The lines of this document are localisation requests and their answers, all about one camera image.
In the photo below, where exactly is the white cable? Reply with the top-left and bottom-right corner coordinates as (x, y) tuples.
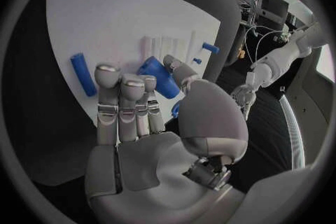
(254, 30), (286, 63)
(244, 25), (283, 66)

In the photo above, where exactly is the long blue cylinder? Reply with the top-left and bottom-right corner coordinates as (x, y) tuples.
(69, 53), (97, 97)

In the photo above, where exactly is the white task board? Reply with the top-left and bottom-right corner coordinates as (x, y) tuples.
(45, 0), (222, 127)

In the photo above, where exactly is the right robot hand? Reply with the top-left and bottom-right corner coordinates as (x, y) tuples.
(84, 54), (249, 224)

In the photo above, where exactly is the large blue plug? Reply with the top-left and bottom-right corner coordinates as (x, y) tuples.
(136, 56), (181, 100)

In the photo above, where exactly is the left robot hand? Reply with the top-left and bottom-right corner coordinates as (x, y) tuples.
(230, 83), (258, 120)

